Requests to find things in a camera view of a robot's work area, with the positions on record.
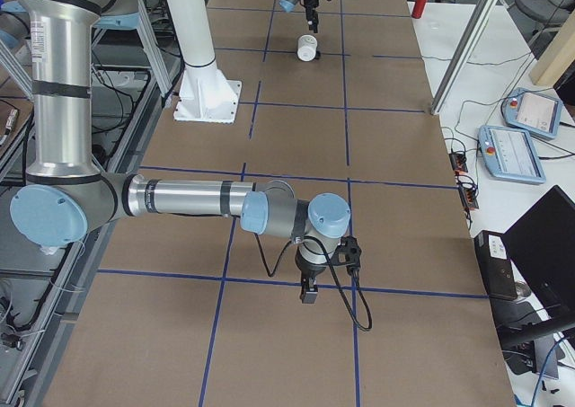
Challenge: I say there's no orange black hub near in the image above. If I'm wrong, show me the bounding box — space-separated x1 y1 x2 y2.
456 175 479 211

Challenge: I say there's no aluminium frame post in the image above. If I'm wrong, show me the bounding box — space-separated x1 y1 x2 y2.
430 0 498 115

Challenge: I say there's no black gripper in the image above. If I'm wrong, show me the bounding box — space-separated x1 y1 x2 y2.
295 252 327 305
301 0 319 33

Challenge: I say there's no white pedestal column base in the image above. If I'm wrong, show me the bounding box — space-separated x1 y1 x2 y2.
167 0 242 124

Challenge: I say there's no brown paper table mat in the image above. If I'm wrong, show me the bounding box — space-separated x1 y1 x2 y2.
42 0 518 407

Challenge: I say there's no black monitor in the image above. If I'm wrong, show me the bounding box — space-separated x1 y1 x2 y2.
496 184 575 349

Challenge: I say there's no black box device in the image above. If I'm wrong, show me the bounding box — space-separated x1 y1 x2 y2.
473 230 518 301

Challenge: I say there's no white smiley mug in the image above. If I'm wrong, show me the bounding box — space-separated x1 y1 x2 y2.
296 34 321 62

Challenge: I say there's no black camera cable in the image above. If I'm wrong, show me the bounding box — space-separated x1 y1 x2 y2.
255 234 374 332

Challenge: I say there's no orange black hub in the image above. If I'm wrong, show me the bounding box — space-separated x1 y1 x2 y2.
456 175 479 211
448 151 468 175

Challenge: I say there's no blue teach pendant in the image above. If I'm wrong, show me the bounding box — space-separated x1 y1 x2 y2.
501 87 563 140
478 125 546 185

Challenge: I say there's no near blue teach pendant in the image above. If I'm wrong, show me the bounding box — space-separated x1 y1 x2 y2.
478 125 546 185

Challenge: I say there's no orange black hub far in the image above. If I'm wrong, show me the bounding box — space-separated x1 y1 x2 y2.
448 151 468 175

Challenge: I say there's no far blue teach pendant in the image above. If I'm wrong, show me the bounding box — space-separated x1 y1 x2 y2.
501 87 563 140

